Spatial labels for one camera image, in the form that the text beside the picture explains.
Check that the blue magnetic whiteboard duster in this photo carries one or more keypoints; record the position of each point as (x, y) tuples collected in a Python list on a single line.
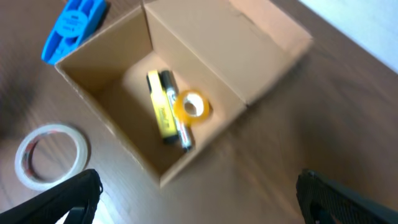
[(78, 20)]

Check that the small yellow tape roll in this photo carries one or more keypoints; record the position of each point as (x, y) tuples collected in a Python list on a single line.
[(191, 107)]

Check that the large clear tape roll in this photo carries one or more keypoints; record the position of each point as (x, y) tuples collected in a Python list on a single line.
[(27, 176)]

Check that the black marker pen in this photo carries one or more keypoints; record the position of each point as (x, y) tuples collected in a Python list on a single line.
[(183, 133)]

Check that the brown cardboard box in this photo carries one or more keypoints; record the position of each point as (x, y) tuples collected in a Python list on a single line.
[(232, 51)]

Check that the yellow highlighter pen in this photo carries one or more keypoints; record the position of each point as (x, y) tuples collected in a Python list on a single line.
[(163, 113)]

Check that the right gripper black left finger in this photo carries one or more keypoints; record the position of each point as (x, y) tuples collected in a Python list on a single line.
[(76, 198)]

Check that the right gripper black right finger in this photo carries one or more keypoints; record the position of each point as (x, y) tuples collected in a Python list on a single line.
[(323, 200)]

